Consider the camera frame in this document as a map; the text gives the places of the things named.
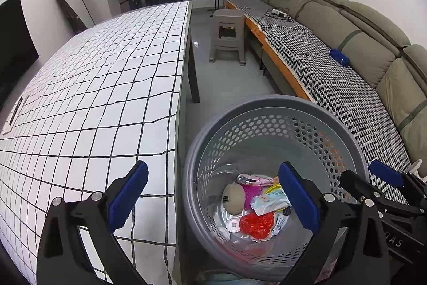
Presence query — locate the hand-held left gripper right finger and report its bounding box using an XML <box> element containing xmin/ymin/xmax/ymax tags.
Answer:
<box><xmin>278</xmin><ymin>161</ymin><xmax>391</xmax><ymax>285</ymax></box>

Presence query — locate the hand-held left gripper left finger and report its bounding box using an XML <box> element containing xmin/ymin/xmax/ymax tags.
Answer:
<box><xmin>37</xmin><ymin>160</ymin><xmax>149</xmax><ymax>285</ymax></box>

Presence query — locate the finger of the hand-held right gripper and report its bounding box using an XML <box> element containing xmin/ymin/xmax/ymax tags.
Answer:
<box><xmin>339</xmin><ymin>169</ymin><xmax>421</xmax><ymax>215</ymax></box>
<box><xmin>369</xmin><ymin>160</ymin><xmax>427</xmax><ymax>197</ymax></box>

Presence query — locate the light blue wet wipes packet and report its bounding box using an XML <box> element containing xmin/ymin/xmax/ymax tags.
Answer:
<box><xmin>250</xmin><ymin>188</ymin><xmax>291</xmax><ymax>215</ymax></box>

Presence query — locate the pink snack wrapper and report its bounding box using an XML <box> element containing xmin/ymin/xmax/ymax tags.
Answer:
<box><xmin>237</xmin><ymin>173</ymin><xmax>279</xmax><ymax>186</ymax></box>

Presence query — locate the pink plastic mesh basket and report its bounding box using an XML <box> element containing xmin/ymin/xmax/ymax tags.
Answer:
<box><xmin>242</xmin><ymin>183</ymin><xmax>267</xmax><ymax>210</ymax></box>

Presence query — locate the red plastic bag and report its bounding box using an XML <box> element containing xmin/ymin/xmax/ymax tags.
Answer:
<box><xmin>239</xmin><ymin>212</ymin><xmax>275</xmax><ymax>239</ymax></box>

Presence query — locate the round beige sponge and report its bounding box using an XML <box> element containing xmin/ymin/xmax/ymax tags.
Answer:
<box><xmin>222</xmin><ymin>183</ymin><xmax>246</xmax><ymax>215</ymax></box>

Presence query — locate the white plastic lid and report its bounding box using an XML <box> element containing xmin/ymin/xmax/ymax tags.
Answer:
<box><xmin>226</xmin><ymin>217</ymin><xmax>241</xmax><ymax>234</ymax></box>

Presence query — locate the grey perforated plastic basket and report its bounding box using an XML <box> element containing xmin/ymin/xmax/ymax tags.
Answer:
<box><xmin>183</xmin><ymin>95</ymin><xmax>371</xmax><ymax>275</ymax></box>

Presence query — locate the houndstooth sofa cover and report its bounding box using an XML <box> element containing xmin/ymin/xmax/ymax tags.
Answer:
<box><xmin>222</xmin><ymin>0</ymin><xmax>414</xmax><ymax>202</ymax></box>

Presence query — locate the blue plastic clip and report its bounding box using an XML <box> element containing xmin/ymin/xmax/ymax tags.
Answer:
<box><xmin>329</xmin><ymin>49</ymin><xmax>351</xmax><ymax>68</ymax></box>

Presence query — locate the white paper sheet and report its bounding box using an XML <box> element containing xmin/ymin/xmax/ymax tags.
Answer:
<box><xmin>2</xmin><ymin>95</ymin><xmax>30</xmax><ymax>135</ymax></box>

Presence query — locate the black pen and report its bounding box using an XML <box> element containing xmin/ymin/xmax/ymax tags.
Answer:
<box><xmin>8</xmin><ymin>96</ymin><xmax>24</xmax><ymax>125</ymax></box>

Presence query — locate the white power strip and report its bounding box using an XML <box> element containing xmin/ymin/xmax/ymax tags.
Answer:
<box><xmin>265</xmin><ymin>8</ymin><xmax>296</xmax><ymax>20</ymax></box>

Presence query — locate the black television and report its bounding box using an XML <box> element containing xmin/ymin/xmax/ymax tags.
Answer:
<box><xmin>0</xmin><ymin>0</ymin><xmax>40</xmax><ymax>112</ymax></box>

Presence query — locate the grey plastic stool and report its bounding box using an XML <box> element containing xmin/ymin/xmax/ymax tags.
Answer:
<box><xmin>209</xmin><ymin>9</ymin><xmax>247</xmax><ymax>67</ymax></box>

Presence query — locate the leaning standing mirror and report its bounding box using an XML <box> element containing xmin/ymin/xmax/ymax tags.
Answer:
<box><xmin>52</xmin><ymin>0</ymin><xmax>96</xmax><ymax>35</ymax></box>

